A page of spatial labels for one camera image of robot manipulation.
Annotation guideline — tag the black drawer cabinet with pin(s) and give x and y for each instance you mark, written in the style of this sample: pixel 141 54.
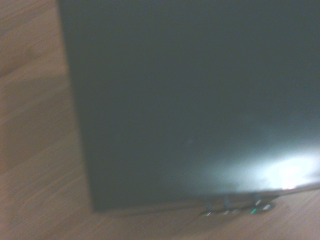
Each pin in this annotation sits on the black drawer cabinet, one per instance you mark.
pixel 175 100

